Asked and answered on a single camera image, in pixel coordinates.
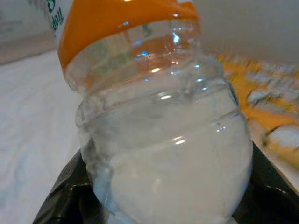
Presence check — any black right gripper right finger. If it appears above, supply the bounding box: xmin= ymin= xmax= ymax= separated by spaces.
xmin=232 ymin=142 xmax=299 ymax=224

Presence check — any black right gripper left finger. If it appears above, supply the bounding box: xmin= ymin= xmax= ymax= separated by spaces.
xmin=32 ymin=148 xmax=112 ymax=224

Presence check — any yellow egg-print blanket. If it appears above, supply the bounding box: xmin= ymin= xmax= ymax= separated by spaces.
xmin=216 ymin=55 xmax=299 ymax=187

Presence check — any clear plastic bottle orange label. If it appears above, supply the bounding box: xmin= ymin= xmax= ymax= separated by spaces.
xmin=57 ymin=0 xmax=255 ymax=224

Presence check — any white quilted mattress pad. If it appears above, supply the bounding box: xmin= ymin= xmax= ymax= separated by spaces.
xmin=0 ymin=50 xmax=82 ymax=224

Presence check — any white green-print package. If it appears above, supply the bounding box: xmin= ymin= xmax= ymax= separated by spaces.
xmin=44 ymin=0 xmax=65 ymax=39

